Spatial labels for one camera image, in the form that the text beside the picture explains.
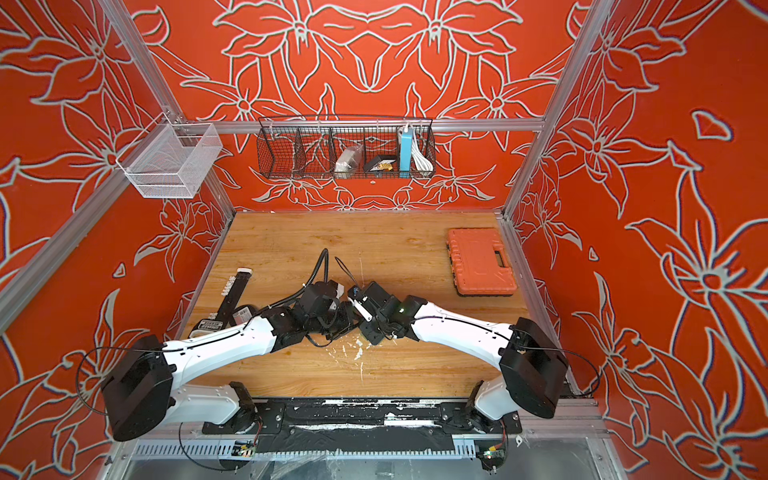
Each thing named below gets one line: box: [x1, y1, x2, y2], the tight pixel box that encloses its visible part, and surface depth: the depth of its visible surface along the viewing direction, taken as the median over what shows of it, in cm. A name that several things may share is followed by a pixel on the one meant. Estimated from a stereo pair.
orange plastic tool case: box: [447, 228, 517, 297], surface depth 100 cm
